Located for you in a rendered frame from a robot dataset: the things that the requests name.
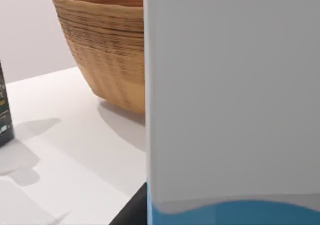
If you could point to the dark green box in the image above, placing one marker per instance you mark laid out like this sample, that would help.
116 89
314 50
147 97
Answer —
5 110

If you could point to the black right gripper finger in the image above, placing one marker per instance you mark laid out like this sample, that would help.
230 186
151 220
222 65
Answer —
136 207

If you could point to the wooden bowl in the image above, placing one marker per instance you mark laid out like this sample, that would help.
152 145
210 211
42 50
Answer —
107 47

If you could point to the white and blue carton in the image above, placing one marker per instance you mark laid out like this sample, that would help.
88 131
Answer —
232 97

